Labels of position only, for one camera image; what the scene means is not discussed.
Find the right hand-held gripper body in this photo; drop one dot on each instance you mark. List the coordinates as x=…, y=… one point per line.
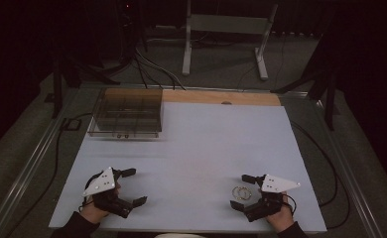
x=277, y=183

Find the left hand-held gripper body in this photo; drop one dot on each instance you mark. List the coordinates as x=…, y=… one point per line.
x=102, y=183

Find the white table cover board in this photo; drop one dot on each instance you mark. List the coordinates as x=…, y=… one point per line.
x=194, y=145

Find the round table grommet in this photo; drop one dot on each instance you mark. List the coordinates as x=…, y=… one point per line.
x=226, y=102

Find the black tripod stand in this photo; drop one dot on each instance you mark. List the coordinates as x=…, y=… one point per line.
x=62, y=72
x=323, y=79

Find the person's right hand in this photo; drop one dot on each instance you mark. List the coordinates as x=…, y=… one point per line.
x=282, y=219

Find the grey metal stand frame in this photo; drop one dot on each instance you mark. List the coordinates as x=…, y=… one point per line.
x=228, y=23

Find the person's left hand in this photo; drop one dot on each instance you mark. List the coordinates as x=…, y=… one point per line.
x=90, y=211

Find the aluminium floor rail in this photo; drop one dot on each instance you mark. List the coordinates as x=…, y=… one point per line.
x=350, y=172
x=26, y=168

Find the black floor socket box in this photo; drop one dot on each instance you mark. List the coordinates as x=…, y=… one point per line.
x=71, y=124

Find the clear plastic compartment box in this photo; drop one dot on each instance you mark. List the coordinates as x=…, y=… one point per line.
x=128, y=112

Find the pale rounded object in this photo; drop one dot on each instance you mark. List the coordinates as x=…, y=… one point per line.
x=180, y=235

